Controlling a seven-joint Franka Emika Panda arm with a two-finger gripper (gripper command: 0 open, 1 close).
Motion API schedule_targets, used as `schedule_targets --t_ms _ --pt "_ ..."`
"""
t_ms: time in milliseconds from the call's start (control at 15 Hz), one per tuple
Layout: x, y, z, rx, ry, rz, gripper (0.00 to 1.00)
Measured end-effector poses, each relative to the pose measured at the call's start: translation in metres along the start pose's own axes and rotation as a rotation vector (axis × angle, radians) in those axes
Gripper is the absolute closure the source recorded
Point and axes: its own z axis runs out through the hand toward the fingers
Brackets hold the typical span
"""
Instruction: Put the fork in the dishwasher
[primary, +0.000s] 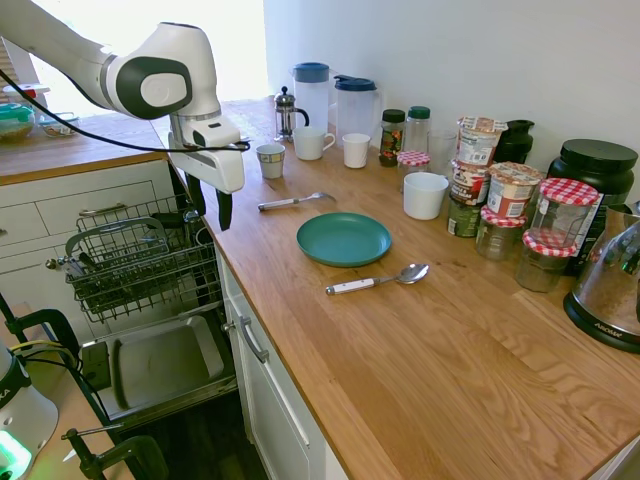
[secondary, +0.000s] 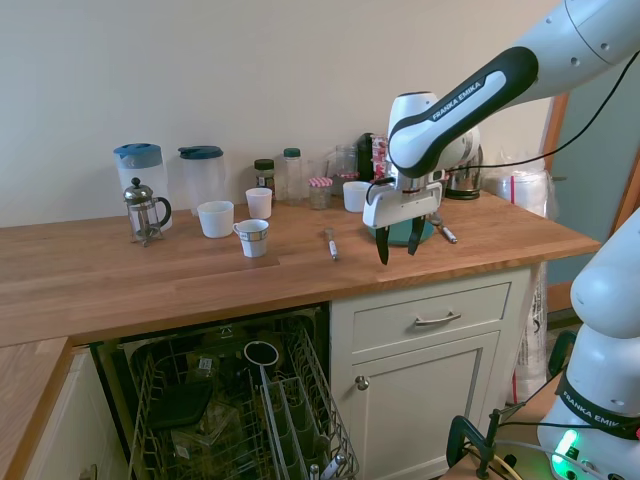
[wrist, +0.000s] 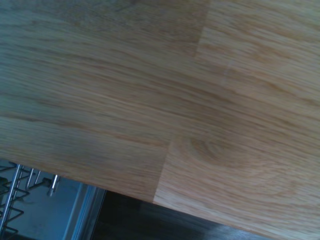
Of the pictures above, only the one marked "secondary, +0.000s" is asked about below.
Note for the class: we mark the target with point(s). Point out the printed white paper cup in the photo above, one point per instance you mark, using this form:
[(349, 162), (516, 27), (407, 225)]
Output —
[(255, 241)]

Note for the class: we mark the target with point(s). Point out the green plastic plate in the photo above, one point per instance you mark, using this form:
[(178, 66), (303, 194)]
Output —
[(397, 236)]

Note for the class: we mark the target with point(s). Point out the plastic wrapped cup stack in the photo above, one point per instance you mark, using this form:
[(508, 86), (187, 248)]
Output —
[(520, 190)]

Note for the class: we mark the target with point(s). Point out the glass French press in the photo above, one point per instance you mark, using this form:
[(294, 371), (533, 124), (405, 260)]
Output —
[(142, 215)]

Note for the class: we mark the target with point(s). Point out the black cup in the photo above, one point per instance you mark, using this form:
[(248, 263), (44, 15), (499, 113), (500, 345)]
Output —
[(261, 354)]

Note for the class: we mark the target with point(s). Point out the wide white cup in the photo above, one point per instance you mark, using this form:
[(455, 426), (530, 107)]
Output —
[(356, 198)]

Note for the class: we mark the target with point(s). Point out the grey cutlery basket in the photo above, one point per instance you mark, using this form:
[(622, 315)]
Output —
[(300, 420)]

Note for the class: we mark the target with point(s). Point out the glass jar red checkered lid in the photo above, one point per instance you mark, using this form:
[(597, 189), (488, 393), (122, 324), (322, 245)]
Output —
[(320, 197)]

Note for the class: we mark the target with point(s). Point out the dishwasher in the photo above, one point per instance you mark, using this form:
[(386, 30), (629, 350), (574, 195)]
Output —
[(225, 325)]

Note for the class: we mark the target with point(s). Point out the white base cabinet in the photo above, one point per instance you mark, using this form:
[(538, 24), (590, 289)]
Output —
[(425, 400)]

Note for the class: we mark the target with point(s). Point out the black plastic lid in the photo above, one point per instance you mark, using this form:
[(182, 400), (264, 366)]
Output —
[(180, 405)]

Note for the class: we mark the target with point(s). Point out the dark spice jar green lid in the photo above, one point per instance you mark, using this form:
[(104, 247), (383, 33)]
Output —
[(265, 175)]

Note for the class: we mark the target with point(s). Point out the plain white ribbed cup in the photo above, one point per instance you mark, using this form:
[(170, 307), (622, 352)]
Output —
[(259, 205)]

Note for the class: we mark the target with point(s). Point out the white corner cabinet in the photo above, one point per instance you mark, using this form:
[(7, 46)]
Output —
[(85, 410)]

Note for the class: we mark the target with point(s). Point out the oatmeal cup with foil lid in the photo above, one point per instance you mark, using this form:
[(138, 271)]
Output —
[(380, 147)]

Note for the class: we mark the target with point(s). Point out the tall clear glass jar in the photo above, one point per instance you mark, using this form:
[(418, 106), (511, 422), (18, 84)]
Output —
[(346, 160)]

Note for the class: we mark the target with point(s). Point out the plastic wrapped white rolls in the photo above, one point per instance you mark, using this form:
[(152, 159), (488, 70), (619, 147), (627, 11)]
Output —
[(530, 340)]

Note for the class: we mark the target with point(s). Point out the tall frosted pitcher blue lid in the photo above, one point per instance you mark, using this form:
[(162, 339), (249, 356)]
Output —
[(145, 167)]

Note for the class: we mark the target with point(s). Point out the clear bottle green lid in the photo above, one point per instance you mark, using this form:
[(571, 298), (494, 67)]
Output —
[(294, 180)]

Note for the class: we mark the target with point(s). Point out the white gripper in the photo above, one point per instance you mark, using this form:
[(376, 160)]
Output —
[(400, 207)]

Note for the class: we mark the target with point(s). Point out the dark green C-clamp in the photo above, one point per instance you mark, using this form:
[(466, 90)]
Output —
[(556, 350), (457, 430)]

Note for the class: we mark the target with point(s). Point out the metal cabinet knob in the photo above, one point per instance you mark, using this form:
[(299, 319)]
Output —
[(362, 383)]

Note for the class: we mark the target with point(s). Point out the stainless steel electric kettle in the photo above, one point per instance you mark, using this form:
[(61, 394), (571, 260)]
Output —
[(462, 180)]

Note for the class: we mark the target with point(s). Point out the clear pitcher blue lid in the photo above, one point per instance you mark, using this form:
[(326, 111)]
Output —
[(202, 180)]

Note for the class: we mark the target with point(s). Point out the grey door wooden frame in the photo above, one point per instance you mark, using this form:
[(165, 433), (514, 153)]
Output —
[(590, 210)]

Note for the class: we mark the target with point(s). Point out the red printed oatmeal cup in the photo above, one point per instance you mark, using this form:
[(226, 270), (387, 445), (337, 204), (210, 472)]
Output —
[(382, 171)]

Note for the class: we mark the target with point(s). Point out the black bottle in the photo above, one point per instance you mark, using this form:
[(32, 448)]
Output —
[(364, 155)]

